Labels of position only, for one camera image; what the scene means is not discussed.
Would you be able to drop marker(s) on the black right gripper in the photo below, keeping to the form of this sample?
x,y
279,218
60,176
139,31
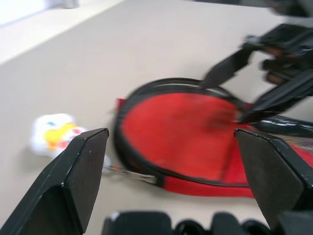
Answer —
x,y
286,49

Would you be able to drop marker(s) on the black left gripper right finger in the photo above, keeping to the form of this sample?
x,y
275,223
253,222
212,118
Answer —
x,y
274,176

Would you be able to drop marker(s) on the red and black pouch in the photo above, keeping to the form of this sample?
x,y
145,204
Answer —
x,y
207,189

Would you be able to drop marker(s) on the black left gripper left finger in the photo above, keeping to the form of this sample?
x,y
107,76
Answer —
x,y
61,191

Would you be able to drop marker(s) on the red table tennis paddle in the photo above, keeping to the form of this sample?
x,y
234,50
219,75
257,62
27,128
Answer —
x,y
176,137

